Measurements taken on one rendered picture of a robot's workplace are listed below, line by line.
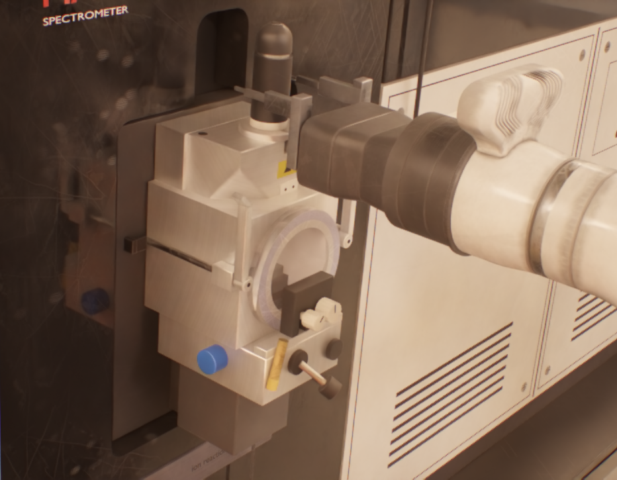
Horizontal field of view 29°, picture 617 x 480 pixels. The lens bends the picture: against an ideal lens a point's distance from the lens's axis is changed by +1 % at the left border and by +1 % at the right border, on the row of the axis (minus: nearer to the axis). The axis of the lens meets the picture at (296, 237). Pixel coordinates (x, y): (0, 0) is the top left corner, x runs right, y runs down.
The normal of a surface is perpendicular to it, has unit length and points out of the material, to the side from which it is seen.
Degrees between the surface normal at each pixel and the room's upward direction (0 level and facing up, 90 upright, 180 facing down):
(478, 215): 88
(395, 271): 90
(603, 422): 0
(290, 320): 90
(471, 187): 65
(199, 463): 90
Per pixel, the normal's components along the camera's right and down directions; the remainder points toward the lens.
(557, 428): 0.07, -0.91
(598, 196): -0.36, -0.55
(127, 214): 0.77, 0.30
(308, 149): -0.64, 0.26
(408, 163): -0.54, -0.17
